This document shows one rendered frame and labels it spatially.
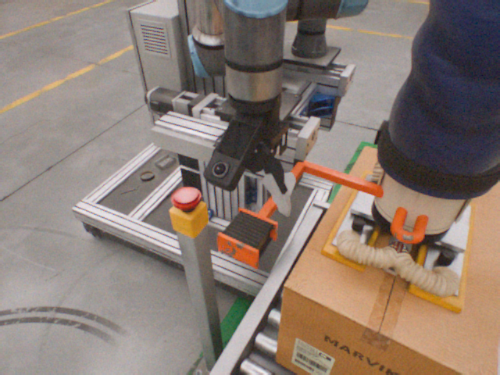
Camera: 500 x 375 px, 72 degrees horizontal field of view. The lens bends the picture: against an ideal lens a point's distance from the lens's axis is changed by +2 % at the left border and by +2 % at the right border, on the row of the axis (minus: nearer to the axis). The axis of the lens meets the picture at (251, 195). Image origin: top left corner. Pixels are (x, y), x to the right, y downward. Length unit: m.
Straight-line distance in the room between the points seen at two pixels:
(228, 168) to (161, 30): 0.99
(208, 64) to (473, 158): 0.70
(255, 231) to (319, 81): 1.02
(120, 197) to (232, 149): 1.71
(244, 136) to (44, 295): 1.78
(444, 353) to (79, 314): 1.63
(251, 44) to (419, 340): 0.60
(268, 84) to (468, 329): 0.60
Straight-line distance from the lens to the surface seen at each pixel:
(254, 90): 0.45
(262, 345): 1.14
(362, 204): 0.88
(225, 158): 0.47
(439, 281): 0.74
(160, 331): 1.80
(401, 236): 0.71
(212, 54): 1.02
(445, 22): 0.61
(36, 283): 2.20
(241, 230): 0.64
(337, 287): 0.77
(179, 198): 0.81
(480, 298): 0.87
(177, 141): 1.19
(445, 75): 0.61
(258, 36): 0.43
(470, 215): 1.01
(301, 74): 1.57
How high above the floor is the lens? 1.58
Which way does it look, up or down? 43 degrees down
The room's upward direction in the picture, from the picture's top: straight up
